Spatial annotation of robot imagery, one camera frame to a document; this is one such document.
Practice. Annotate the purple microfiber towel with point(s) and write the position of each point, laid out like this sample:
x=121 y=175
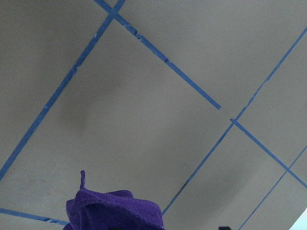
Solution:
x=117 y=210

